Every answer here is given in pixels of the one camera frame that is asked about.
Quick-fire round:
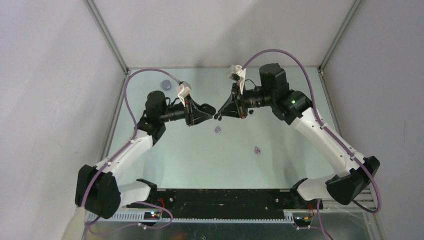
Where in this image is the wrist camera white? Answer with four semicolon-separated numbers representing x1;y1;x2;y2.
228;65;246;95
176;81;192;106

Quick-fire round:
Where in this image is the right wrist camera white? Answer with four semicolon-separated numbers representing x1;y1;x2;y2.
228;65;246;95

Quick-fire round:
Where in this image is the grey slotted cable duct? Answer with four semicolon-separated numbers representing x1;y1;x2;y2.
98;211;295;224

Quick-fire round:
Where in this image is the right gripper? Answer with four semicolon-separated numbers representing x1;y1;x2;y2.
218;81;275;120

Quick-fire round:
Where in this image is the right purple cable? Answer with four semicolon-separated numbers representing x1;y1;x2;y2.
241;48;382;240

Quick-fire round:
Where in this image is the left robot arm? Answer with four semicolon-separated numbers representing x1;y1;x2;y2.
74;90;216;219

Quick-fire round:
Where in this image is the purple cable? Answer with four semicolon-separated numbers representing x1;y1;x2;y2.
241;48;382;240
79;68;184;238

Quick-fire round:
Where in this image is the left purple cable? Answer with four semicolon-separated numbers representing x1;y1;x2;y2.
79;68;184;238

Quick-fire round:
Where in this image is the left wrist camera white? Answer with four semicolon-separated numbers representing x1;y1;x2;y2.
176;81;192;106

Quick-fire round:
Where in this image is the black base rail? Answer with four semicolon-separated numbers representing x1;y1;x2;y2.
146;188;323;220

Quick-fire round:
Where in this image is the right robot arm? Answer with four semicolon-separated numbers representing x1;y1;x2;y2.
214;63;380;209

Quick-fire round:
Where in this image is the purple earbud charging case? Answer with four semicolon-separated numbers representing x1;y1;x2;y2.
161;79;172;91

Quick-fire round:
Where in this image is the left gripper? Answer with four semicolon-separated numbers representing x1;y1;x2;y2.
159;94;212;127

